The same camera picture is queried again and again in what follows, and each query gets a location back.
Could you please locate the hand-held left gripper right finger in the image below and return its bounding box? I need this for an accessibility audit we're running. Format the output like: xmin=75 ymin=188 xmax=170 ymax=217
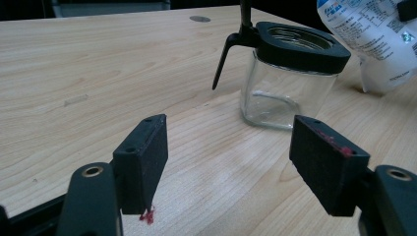
xmin=289 ymin=114 xmax=371 ymax=217

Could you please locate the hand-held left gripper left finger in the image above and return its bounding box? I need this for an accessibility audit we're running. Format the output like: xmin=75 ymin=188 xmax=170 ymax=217
xmin=112 ymin=113 xmax=169 ymax=225

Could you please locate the white and blue bag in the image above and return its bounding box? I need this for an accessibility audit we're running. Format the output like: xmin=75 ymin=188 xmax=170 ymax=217
xmin=316 ymin=0 xmax=417 ymax=95

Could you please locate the glass jar with black lid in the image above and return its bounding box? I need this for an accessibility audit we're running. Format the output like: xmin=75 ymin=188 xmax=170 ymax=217
xmin=211 ymin=0 xmax=352 ymax=131

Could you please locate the grey round cable grommet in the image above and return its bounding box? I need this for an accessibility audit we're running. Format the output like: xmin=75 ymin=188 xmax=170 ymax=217
xmin=189 ymin=15 xmax=211 ymax=24

